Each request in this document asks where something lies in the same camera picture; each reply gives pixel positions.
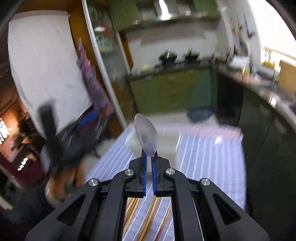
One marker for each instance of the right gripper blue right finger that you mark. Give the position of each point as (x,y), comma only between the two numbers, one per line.
(154,173)

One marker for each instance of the black wok with lid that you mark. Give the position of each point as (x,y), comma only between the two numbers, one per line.
(168,57)

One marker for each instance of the blue checkered tablecloth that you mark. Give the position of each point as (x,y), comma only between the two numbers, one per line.
(206,186)

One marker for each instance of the light bamboo chopstick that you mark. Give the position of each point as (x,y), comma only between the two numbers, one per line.
(131,214)
(128,213)

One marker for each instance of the glass sliding door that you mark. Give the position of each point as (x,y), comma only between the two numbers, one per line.
(110,58)

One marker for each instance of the purple apron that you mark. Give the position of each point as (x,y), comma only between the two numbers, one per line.
(98,96)

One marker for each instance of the left hand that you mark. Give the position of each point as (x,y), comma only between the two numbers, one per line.
(57,186)

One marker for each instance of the black wok right burner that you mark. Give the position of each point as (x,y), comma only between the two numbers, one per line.
(191,56)

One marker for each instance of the green lower cabinets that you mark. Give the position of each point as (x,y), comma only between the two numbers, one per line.
(172,91)

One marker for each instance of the wooden cutting board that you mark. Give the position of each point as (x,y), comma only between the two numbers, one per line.
(287,77)

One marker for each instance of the white rice cooker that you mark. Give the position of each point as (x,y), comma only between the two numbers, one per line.
(238,62)

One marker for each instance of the clear plastic spoon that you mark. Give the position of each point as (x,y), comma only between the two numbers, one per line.
(147,136)

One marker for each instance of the steel range hood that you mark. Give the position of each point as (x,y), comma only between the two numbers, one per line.
(160,11)

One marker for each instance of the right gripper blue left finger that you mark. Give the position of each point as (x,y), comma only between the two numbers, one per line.
(144,176)

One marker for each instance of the white plastic utensil holder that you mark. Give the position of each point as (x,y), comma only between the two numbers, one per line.
(167,145)

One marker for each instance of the reddish brown chopstick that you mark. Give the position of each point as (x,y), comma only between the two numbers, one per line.
(163,223)

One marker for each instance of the brown wooden chopstick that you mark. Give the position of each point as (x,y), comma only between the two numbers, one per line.
(149,218)

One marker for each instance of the white hanging sheet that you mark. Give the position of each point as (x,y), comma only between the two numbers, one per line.
(43,62)

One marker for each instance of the blue floor mat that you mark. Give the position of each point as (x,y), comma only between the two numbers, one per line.
(200,114)

